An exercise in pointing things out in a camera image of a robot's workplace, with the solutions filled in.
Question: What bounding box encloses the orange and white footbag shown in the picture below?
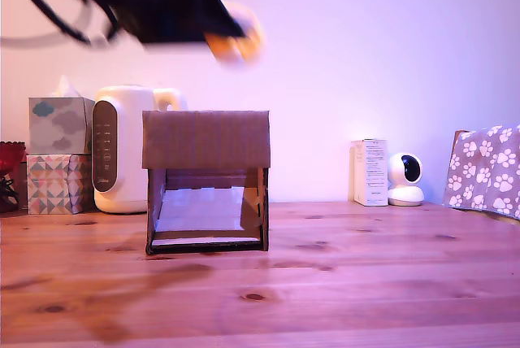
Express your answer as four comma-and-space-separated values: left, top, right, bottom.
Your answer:
205, 1, 266, 67

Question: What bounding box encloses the cardboard dice tower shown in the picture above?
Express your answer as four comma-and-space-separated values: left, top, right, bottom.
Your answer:
141, 110, 272, 256

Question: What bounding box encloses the white tissue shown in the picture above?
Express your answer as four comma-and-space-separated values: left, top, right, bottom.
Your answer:
53, 75, 80, 99

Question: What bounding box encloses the cloud print tissue box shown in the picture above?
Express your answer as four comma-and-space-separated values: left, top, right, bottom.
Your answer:
28, 96, 97, 156

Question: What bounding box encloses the small white printed box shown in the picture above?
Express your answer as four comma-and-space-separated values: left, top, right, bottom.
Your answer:
350, 138, 390, 207

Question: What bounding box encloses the geometric print tissue box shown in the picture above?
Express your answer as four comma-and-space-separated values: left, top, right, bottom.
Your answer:
26, 154, 96, 215

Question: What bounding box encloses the red glass candle holder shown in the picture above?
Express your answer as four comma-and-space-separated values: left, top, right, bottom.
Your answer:
0, 141, 28, 171

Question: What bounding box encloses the grey paw print cloth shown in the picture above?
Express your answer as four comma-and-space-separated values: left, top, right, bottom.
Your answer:
442, 124, 520, 221

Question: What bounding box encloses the black cable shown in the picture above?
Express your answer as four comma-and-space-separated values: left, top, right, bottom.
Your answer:
8, 0, 93, 45
103, 2, 123, 42

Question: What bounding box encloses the small white round camera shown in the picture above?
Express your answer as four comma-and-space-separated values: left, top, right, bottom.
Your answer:
387, 151, 427, 207

